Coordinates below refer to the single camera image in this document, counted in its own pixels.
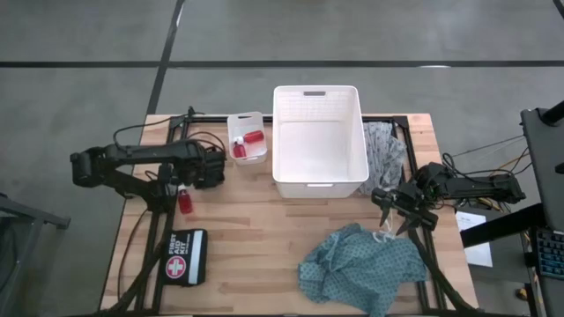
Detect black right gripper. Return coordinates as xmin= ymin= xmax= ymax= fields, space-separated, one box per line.
xmin=370 ymin=186 xmax=441 ymax=237

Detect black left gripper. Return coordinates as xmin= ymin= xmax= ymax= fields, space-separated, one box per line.
xmin=189 ymin=141 xmax=226 ymax=190

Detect red medicine bottle white cap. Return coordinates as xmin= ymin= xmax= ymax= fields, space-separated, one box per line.
xmin=241 ymin=129 xmax=266 ymax=144
xmin=176 ymin=185 xmax=195 ymax=216
xmin=232 ymin=136 xmax=249 ymax=159

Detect small white plastic bin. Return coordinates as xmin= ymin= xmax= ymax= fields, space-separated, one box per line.
xmin=226 ymin=111 xmax=269 ymax=166

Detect teal star-patterned gown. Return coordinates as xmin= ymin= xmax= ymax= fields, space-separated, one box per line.
xmin=297 ymin=214 xmax=429 ymax=317

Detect grey patterned gown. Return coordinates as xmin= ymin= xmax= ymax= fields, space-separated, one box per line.
xmin=356 ymin=121 xmax=409 ymax=197

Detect black first aid kit pouch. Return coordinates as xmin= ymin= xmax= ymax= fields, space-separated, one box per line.
xmin=159 ymin=227 xmax=209 ymax=287

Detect white paper sheet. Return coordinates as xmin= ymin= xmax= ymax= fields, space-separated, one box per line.
xmin=455 ymin=210 xmax=494 ymax=269

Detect large white perforated basket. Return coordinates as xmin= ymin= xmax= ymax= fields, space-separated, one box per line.
xmin=270 ymin=85 xmax=370 ymax=199

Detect black diagonal strut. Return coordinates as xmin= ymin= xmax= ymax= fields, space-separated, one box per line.
xmin=459 ymin=203 xmax=545 ymax=248

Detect black keyboard blue keys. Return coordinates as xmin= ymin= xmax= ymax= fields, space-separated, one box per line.
xmin=535 ymin=227 xmax=564 ymax=281

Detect grey metal cart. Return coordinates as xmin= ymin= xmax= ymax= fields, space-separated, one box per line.
xmin=0 ymin=192 xmax=71 ymax=317

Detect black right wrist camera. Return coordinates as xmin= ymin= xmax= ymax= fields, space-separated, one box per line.
xmin=398 ymin=179 xmax=425 ymax=208

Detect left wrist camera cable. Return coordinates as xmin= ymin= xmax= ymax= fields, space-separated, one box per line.
xmin=187 ymin=130 xmax=228 ymax=155

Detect black aluminium table frame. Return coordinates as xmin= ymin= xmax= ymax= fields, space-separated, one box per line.
xmin=99 ymin=113 xmax=481 ymax=317

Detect black left base cable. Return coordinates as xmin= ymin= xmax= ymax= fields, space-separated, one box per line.
xmin=112 ymin=105 xmax=206 ymax=151

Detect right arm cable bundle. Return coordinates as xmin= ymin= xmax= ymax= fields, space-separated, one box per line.
xmin=442 ymin=134 xmax=532 ymax=212

